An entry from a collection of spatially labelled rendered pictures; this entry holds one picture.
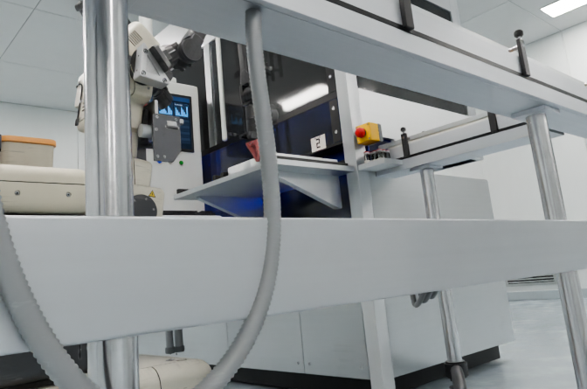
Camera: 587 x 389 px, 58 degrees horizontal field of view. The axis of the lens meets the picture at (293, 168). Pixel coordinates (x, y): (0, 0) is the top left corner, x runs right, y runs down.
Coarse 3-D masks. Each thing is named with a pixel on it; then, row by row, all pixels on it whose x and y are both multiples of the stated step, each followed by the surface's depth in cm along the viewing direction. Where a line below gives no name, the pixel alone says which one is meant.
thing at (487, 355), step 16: (480, 352) 245; (496, 352) 254; (240, 368) 259; (432, 368) 219; (272, 384) 241; (288, 384) 233; (304, 384) 225; (320, 384) 218; (336, 384) 212; (352, 384) 205; (368, 384) 200; (400, 384) 204; (416, 384) 210
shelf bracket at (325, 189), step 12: (288, 180) 193; (300, 180) 197; (312, 180) 201; (324, 180) 205; (336, 180) 210; (312, 192) 200; (324, 192) 204; (336, 192) 209; (324, 204) 206; (336, 204) 207
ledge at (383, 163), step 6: (372, 162) 199; (378, 162) 197; (384, 162) 195; (390, 162) 197; (396, 162) 199; (402, 162) 202; (360, 168) 203; (366, 168) 201; (372, 168) 202; (378, 168) 204; (384, 168) 205
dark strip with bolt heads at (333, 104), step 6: (330, 72) 220; (330, 78) 219; (330, 84) 219; (330, 90) 219; (330, 102) 218; (336, 102) 215; (330, 108) 218; (336, 108) 215; (330, 114) 217; (336, 114) 215; (336, 120) 215; (336, 126) 214; (336, 132) 214; (336, 138) 214
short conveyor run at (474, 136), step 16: (448, 128) 191; (464, 128) 183; (480, 128) 178; (496, 128) 173; (512, 128) 170; (384, 144) 212; (400, 144) 214; (416, 144) 198; (432, 144) 192; (448, 144) 187; (464, 144) 183; (480, 144) 178; (496, 144) 174; (512, 144) 176; (416, 160) 197; (432, 160) 192; (448, 160) 192; (464, 160) 195; (384, 176) 211; (400, 176) 215
